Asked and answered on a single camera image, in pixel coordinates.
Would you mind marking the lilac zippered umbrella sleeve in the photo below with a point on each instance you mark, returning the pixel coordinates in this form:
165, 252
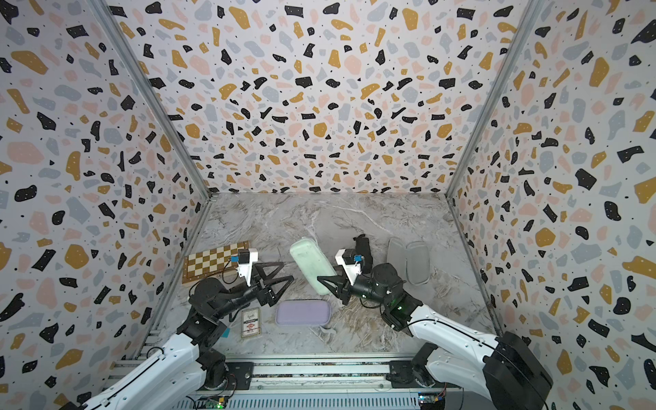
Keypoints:
303, 313

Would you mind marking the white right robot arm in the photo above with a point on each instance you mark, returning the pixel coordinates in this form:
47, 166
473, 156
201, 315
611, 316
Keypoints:
501, 369

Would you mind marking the playing card box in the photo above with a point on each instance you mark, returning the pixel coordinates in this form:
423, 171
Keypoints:
251, 323

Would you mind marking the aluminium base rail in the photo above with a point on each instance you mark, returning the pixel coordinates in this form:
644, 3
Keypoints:
315, 378

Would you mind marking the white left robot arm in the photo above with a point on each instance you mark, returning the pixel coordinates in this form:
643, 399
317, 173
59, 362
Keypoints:
188, 360

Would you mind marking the aluminium corner post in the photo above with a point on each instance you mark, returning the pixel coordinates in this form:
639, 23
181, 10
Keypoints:
102, 13
526, 22

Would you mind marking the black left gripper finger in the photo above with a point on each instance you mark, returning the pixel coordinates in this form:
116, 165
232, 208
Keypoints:
266, 274
272, 290

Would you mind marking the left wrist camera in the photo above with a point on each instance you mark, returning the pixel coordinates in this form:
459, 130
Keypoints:
244, 261

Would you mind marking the black umbrella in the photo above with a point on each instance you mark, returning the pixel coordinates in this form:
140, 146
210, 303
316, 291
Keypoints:
363, 249

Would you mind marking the wooden chessboard box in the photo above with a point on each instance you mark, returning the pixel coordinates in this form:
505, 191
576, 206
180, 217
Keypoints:
212, 262

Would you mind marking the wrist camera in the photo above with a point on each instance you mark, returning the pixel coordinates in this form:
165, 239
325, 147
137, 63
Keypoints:
244, 261
351, 263

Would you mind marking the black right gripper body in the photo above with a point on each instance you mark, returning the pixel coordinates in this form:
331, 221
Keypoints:
366, 289

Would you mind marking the aluminium corner post left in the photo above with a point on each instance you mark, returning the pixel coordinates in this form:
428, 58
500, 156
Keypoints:
102, 13

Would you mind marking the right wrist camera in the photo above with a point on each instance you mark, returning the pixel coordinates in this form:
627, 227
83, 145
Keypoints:
351, 263

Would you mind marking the aluminium corner post right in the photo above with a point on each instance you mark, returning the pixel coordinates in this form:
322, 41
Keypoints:
526, 22

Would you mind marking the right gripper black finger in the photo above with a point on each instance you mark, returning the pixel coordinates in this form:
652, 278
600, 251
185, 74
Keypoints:
336, 284
344, 296

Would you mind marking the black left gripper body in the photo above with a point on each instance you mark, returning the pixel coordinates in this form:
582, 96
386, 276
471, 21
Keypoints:
239, 301

